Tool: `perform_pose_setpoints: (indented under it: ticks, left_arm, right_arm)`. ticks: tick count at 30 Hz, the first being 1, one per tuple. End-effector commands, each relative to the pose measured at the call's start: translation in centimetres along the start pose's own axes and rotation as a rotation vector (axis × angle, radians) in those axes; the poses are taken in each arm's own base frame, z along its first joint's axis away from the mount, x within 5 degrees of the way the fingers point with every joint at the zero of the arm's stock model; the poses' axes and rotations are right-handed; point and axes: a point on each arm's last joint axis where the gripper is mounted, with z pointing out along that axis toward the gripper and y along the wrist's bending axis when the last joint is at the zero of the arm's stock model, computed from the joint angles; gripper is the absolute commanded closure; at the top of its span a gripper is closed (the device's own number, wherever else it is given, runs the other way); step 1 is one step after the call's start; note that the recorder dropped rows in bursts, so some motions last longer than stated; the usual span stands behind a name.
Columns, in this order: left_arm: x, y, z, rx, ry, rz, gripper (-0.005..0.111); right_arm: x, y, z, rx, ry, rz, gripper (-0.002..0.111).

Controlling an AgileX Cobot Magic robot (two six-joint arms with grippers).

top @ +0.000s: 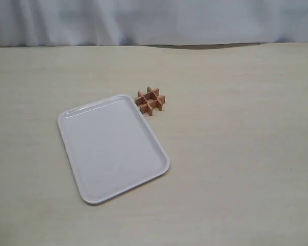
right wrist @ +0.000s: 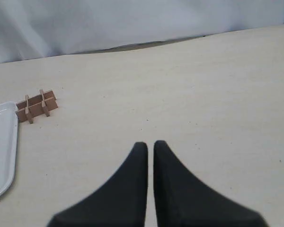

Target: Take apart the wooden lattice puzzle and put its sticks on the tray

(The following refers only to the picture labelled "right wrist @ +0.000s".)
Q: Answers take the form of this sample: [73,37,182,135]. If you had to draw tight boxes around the notched wooden piece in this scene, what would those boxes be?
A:
[16,90,56,110]
[15,99,58,122]
[25,95,33,124]
[39,89,50,117]

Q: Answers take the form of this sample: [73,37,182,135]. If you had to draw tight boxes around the white backdrop curtain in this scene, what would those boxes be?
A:
[0,0,284,63]

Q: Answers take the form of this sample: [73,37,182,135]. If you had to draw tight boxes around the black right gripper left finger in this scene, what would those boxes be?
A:
[48,142,148,227]

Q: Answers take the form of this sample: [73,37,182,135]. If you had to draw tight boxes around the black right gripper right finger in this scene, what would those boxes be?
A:
[153,140,268,227]

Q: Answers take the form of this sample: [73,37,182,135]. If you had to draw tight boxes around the white plastic tray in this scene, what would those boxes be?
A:
[0,102,18,196]

